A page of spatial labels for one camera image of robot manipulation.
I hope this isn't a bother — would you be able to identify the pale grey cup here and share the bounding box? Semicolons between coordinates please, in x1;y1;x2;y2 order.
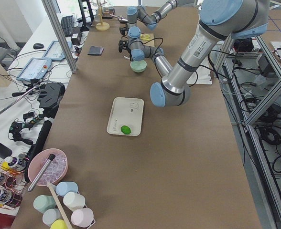
42;208;62;227

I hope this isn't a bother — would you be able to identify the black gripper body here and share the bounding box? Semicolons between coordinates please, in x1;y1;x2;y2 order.
118;40;132;61
119;26;129;36

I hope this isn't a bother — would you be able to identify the black foam headset holder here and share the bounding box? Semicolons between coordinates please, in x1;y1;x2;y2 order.
37;82;65;118

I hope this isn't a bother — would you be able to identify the metal scoop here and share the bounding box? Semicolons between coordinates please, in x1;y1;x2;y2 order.
111;14;128;24

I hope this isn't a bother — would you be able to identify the blue cup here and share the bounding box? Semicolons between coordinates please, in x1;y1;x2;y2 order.
56;181;78;197

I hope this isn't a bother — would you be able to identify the pink cup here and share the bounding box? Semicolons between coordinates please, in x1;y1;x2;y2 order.
71;208;95;228

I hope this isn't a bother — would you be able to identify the black tray on table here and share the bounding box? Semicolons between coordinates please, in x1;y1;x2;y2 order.
102;9;115;19

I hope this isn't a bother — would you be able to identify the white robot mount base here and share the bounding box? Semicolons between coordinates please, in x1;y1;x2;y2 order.
187;68;212;85

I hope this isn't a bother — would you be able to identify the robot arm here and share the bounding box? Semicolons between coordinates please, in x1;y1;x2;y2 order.
119;0;197;36
121;0;270;107

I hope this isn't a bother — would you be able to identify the far teach pendant tablet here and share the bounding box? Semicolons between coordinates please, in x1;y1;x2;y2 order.
43;41;65;62

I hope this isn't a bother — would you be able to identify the metal rod black tip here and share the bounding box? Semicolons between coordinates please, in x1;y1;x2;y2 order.
27;153;55;192

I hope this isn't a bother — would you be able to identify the green cup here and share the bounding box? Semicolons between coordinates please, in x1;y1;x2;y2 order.
33;195;56;214

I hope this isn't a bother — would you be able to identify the aluminium frame post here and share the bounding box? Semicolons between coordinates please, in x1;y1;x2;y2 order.
42;0;77;73

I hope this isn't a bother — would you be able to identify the near teach pendant tablet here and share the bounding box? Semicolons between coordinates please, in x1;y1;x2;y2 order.
16;58;52;82

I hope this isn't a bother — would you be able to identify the grey folded cloth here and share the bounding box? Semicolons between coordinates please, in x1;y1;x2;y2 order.
87;46;104;56

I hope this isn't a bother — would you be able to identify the white cup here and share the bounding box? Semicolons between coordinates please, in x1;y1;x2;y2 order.
63;192;86;211

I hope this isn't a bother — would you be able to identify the mint green bowl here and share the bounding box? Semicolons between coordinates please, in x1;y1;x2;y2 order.
130;60;147;73

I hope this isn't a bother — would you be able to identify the teach pendant tablet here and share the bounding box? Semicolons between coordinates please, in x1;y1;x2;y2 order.
43;41;65;62
16;58;52;82

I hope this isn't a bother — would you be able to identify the copper wire bottle rack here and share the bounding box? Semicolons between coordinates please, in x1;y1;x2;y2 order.
0;156;28;210

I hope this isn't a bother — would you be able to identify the wooden mug tree stand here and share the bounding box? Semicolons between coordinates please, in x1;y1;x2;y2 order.
94;0;110;31

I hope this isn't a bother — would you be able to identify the cream rabbit tray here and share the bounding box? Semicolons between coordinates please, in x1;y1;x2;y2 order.
107;97;144;136

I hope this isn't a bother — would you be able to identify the yellow cup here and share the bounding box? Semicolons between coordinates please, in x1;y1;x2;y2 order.
50;219;68;229

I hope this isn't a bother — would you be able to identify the pink bowl with ice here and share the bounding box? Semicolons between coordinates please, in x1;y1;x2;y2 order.
27;148;68;186

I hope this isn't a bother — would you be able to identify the black computer mouse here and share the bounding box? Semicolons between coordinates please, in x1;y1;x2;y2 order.
33;43;44;50

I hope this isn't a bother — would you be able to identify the black keyboard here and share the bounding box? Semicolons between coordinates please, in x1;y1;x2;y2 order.
60;15;74;37

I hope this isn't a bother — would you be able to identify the green lime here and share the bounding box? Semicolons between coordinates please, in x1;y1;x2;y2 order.
120;125;131;135

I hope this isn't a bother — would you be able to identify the bamboo cutting board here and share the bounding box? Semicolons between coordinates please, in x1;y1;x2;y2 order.
141;33;155;47

